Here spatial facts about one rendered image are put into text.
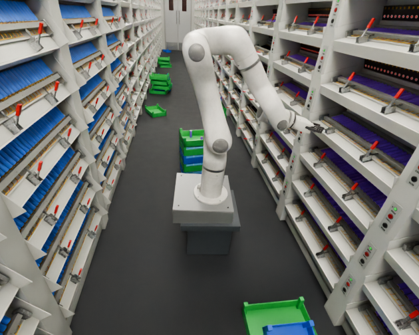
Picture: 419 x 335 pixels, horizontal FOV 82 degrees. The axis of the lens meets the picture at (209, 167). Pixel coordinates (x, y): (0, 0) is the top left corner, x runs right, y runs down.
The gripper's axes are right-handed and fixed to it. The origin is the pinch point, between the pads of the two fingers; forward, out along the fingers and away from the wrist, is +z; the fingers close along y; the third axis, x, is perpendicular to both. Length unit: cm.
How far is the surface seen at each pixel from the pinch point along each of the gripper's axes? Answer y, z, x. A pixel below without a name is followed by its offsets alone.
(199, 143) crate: -71, -37, -55
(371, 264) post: 53, 13, -31
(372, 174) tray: 35.1, 5.6, -2.3
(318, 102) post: -16.0, 4.5, 9.0
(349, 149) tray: 17.0, 7.4, -0.8
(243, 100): -156, 14, -31
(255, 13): -156, -6, 47
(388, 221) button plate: 49, 8, -12
